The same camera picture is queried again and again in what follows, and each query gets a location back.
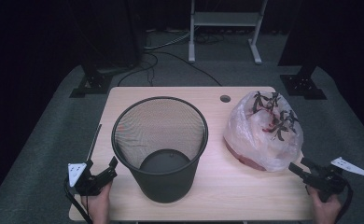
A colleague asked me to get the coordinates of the black stand base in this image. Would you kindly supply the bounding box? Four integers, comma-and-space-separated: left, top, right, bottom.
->
279, 66, 328, 101
69, 63, 115, 99

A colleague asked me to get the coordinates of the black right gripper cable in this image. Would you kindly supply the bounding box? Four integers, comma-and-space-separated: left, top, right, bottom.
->
334, 182, 355, 224

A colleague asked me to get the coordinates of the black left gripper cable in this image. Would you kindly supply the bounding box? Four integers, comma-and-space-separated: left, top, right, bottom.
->
63, 176, 93, 224

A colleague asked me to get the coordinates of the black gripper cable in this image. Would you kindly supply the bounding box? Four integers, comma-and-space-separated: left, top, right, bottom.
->
334, 182, 355, 224
63, 176, 93, 224

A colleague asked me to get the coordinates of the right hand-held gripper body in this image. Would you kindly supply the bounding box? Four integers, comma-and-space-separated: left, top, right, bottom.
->
303, 156, 364, 203

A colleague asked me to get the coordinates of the translucent plastic bag with waste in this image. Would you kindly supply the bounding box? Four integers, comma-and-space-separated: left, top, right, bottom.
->
222, 90, 305, 173

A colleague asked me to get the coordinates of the black mesh trash bin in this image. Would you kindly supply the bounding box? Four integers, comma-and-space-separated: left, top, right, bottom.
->
110, 95, 210, 204

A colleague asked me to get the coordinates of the grey floor cable bundle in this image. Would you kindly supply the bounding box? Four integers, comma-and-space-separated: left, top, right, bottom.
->
144, 30, 191, 51

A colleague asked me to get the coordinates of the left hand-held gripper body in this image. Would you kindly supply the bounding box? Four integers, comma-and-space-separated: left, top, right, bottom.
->
67, 161, 119, 198

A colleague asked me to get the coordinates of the black floor cable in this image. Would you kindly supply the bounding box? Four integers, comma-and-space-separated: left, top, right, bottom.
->
117, 51, 160, 88
146, 49, 224, 88

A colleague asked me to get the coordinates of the person's left hand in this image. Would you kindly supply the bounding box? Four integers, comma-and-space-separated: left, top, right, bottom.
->
80, 181, 113, 224

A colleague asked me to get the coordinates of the white metal desk frame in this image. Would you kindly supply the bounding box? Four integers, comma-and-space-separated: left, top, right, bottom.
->
188, 0, 269, 65

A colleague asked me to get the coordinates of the person's right hand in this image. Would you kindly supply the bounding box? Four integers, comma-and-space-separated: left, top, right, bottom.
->
306, 185, 343, 224

